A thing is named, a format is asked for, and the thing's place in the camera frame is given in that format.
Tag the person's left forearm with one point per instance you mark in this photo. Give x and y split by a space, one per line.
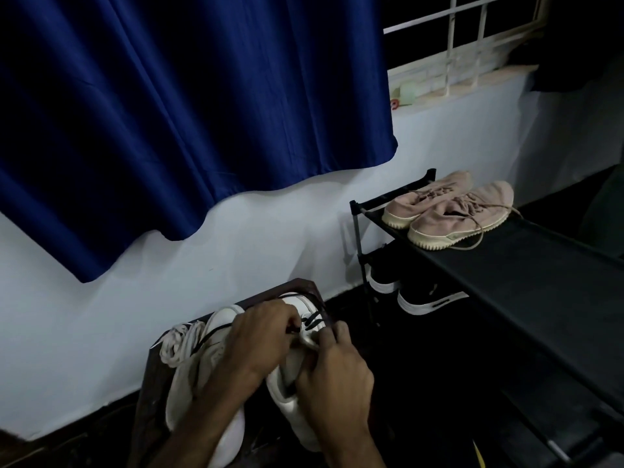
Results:
200 428

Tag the white window grille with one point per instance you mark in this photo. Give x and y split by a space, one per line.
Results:
458 48

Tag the blue curtain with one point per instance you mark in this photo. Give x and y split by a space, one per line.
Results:
170 102
580 38

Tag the black sneaker white sole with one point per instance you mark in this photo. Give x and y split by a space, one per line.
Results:
424 306
382 286

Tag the small green block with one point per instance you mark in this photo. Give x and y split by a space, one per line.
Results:
408 93

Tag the thin yellow strip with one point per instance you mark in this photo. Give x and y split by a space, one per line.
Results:
478 455

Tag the brown wooden door frame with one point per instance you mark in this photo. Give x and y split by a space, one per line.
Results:
10 450

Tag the white shoelace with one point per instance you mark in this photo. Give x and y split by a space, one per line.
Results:
175 343

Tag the dark brown plastic stool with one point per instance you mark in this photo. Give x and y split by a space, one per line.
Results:
151 385

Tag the small red object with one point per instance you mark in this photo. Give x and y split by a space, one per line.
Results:
394 104

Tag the black shoe rack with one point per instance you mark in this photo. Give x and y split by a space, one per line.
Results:
536 282

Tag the person's right hand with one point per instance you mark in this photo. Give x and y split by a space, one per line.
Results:
336 385

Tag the black shoelace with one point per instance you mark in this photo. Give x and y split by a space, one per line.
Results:
312 321

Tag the person's right forearm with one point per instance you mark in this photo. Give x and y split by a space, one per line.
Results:
356 455

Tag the pink sneaker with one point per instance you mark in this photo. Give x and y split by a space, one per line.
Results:
409 209
448 226

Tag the person's left hand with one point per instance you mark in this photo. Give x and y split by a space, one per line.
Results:
258 346

